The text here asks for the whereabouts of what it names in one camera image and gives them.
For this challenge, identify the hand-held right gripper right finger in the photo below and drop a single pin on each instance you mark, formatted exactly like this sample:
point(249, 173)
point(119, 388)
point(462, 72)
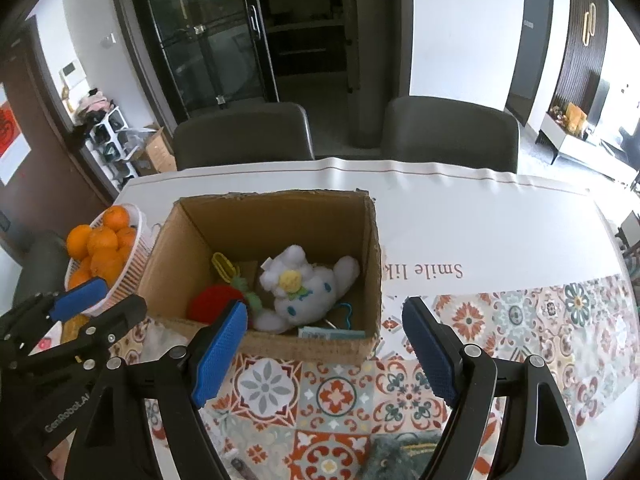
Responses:
point(430, 355)

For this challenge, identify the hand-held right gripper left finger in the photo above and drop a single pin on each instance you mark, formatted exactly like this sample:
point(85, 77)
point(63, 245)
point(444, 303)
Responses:
point(220, 360)

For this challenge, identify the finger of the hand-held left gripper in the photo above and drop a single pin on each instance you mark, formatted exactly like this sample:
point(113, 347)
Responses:
point(80, 300)
point(120, 317)

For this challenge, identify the red pompom plush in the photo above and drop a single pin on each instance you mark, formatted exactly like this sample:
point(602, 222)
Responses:
point(210, 305)

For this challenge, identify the teal packet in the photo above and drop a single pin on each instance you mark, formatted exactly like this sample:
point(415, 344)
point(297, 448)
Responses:
point(330, 332)

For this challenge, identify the dark green plush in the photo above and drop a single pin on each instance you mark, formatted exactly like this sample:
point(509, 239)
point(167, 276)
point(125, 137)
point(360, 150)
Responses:
point(395, 455)

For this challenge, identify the white plush dog toy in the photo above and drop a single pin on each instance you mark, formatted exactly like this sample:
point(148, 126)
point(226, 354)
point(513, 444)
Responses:
point(300, 290)

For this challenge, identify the white ribbed basket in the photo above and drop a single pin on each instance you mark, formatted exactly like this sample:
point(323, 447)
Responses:
point(132, 270)

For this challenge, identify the grey dining chair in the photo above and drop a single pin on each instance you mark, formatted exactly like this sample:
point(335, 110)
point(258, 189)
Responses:
point(40, 260)
point(240, 135)
point(450, 130)

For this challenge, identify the pile of oranges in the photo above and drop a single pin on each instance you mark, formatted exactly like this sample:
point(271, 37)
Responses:
point(102, 242)

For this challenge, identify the patterned table runner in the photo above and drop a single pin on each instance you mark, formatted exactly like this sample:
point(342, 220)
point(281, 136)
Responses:
point(340, 395)

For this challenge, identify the white printed tablecloth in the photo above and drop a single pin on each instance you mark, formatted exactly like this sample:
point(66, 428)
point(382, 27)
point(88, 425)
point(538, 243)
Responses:
point(475, 210)

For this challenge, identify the small open cardboard box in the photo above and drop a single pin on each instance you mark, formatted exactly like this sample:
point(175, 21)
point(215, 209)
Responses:
point(160, 152)

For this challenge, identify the grey bag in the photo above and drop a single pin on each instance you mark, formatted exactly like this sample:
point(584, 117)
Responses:
point(132, 140)

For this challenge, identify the white shoe rack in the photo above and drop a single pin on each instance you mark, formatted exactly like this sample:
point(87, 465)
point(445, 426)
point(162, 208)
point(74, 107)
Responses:
point(107, 132)

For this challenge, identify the brown door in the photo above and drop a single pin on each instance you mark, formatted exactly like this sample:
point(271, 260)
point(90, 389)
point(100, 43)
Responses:
point(45, 125)

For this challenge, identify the pile of clothes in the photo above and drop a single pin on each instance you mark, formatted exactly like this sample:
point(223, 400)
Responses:
point(95, 105)

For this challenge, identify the white intercom panel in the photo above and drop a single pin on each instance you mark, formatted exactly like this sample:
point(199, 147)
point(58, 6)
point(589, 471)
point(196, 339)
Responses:
point(72, 72)

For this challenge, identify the white television cabinet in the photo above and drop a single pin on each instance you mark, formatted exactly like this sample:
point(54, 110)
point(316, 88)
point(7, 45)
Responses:
point(585, 147)

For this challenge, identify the yellow bag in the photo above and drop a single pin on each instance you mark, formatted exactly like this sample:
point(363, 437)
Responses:
point(576, 119)

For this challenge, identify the dark glass sliding door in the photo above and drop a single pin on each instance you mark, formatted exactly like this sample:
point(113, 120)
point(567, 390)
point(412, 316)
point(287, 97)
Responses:
point(200, 35)

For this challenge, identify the dark grey door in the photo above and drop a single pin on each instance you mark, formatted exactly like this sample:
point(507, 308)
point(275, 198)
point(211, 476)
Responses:
point(530, 35)

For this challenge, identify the red and white wall poster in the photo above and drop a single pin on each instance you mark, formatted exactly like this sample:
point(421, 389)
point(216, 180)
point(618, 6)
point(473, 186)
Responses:
point(10, 135)

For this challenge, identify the white light switch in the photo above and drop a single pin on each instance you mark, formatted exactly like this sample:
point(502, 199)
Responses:
point(108, 40)

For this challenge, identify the gold wall ornament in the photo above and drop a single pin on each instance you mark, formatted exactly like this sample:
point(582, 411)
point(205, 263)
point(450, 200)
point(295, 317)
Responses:
point(589, 24)

